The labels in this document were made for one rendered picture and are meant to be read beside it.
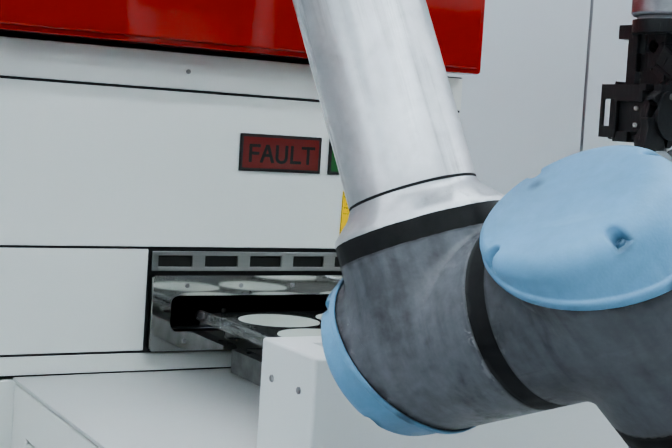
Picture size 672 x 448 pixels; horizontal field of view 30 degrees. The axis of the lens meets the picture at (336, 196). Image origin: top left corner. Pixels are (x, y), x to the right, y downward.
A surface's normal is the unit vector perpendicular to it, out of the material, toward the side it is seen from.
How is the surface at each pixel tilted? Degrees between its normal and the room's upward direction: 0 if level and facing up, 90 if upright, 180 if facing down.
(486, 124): 90
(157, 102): 90
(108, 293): 90
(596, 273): 109
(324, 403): 90
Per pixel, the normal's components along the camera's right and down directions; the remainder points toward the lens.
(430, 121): 0.43, -0.26
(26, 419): -0.87, -0.03
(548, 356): -0.49, 0.51
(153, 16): 0.49, 0.07
